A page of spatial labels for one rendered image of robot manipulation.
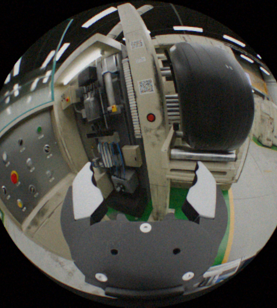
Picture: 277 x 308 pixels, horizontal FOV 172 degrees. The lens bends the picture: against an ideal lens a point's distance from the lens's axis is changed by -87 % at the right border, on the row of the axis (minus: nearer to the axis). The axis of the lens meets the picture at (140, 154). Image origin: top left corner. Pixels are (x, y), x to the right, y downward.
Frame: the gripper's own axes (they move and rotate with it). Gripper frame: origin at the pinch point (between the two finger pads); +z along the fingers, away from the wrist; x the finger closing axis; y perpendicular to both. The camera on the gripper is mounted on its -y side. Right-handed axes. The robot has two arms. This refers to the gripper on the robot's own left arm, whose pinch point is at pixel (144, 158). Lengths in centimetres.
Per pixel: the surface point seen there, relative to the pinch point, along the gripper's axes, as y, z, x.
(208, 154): 11.3, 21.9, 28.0
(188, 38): -71, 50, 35
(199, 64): -20.0, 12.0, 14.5
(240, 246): 93, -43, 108
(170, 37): -71, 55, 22
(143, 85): -16.6, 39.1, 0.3
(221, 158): 11.7, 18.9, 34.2
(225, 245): 95, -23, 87
